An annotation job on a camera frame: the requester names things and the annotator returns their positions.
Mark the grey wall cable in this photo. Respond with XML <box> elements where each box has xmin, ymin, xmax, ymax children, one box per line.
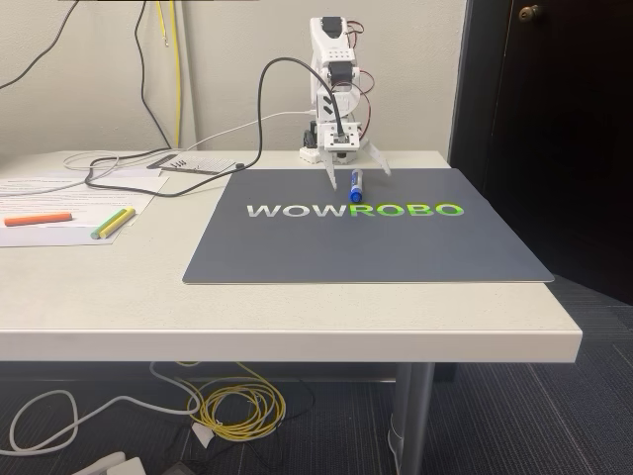
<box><xmin>0</xmin><ymin>0</ymin><xmax>80</xmax><ymax>91</ymax></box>

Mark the dark grey WOWROBO mat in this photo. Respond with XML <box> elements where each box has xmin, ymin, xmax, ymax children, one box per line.
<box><xmin>181</xmin><ymin>167</ymin><xmax>556</xmax><ymax>286</ymax></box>

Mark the white floor cable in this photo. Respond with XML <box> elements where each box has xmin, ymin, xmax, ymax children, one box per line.
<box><xmin>8</xmin><ymin>360</ymin><xmax>202</xmax><ymax>456</ymax></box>

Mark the grey metal table leg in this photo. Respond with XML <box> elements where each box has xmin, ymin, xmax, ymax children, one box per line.
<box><xmin>388</xmin><ymin>363</ymin><xmax>436</xmax><ymax>475</ymax></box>

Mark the white power cable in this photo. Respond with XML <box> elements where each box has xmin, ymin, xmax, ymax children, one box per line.
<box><xmin>62</xmin><ymin>109</ymin><xmax>317</xmax><ymax>185</ymax></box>

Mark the white printed paper sheet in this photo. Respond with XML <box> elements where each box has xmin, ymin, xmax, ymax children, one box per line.
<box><xmin>0</xmin><ymin>197</ymin><xmax>145</xmax><ymax>247</ymax></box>
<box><xmin>0</xmin><ymin>170</ymin><xmax>170</xmax><ymax>215</ymax></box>

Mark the yellow marker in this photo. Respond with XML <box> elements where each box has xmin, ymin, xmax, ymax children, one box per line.
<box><xmin>98</xmin><ymin>207</ymin><xmax>136</xmax><ymax>240</ymax></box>

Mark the green marker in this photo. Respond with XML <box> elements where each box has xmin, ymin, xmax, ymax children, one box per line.
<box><xmin>89</xmin><ymin>208</ymin><xmax>129</xmax><ymax>240</ymax></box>

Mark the black wall cable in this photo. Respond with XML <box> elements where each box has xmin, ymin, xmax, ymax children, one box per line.
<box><xmin>134</xmin><ymin>0</ymin><xmax>174</xmax><ymax>149</ymax></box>

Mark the white power adapter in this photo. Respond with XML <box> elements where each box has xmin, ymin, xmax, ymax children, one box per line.
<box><xmin>73</xmin><ymin>450</ymin><xmax>149</xmax><ymax>475</ymax></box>

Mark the blue Expo dry-erase marker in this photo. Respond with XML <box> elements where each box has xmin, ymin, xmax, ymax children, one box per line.
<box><xmin>348</xmin><ymin>168</ymin><xmax>366</xmax><ymax>203</ymax></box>

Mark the yellow coiled floor cable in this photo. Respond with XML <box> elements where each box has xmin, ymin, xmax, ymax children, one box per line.
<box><xmin>175</xmin><ymin>360</ymin><xmax>287</xmax><ymax>441</ymax></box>

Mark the orange marker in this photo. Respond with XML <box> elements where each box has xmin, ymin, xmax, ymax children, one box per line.
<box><xmin>3</xmin><ymin>212</ymin><xmax>74</xmax><ymax>228</ymax></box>

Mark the white gripper camera box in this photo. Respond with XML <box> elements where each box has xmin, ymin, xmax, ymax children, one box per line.
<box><xmin>317</xmin><ymin>122</ymin><xmax>362</xmax><ymax>150</ymax></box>

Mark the dark door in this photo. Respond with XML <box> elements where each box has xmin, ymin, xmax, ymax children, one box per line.
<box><xmin>447</xmin><ymin>0</ymin><xmax>633</xmax><ymax>308</ymax></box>

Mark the black camera cable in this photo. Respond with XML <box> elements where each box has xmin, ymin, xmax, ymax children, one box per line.
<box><xmin>83</xmin><ymin>57</ymin><xmax>347</xmax><ymax>199</ymax></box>

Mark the yellow wall cable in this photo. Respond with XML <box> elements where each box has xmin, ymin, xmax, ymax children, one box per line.
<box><xmin>155</xmin><ymin>0</ymin><xmax>183</xmax><ymax>149</ymax></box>

